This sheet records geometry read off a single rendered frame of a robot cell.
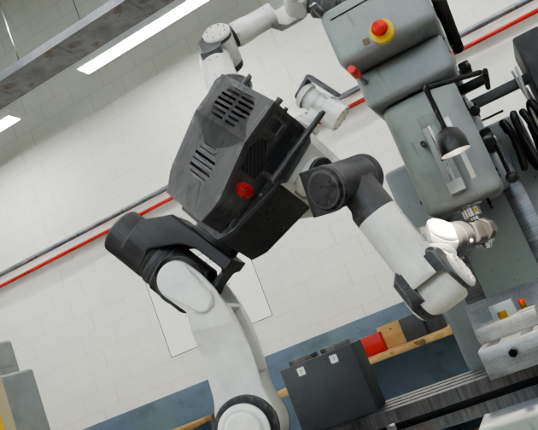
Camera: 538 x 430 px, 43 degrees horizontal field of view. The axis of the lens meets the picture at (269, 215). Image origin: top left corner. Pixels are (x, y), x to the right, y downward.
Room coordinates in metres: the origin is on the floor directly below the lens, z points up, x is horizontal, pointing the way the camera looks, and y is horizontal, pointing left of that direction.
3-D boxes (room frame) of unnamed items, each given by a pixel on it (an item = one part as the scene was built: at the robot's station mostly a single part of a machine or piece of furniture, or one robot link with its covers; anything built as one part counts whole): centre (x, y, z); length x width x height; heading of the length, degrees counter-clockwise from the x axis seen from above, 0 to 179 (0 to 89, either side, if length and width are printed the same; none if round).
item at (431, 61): (1.80, -0.51, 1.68); 0.34 x 0.24 x 0.10; 161
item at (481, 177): (1.77, -0.50, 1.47); 0.21 x 0.19 x 0.32; 71
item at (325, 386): (1.95, 0.01, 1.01); 0.22 x 0.12 x 0.20; 73
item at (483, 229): (1.70, -0.43, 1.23); 0.13 x 0.12 x 0.10; 46
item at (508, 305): (1.77, -0.47, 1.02); 0.06 x 0.05 x 0.06; 71
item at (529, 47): (1.94, -0.91, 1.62); 0.20 x 0.09 x 0.21; 161
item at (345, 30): (1.78, -0.50, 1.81); 0.47 x 0.26 x 0.16; 161
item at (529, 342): (1.75, -0.46, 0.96); 0.35 x 0.15 x 0.11; 161
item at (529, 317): (1.72, -0.45, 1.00); 0.15 x 0.06 x 0.04; 71
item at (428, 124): (1.66, -0.46, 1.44); 0.04 x 0.04 x 0.21; 71
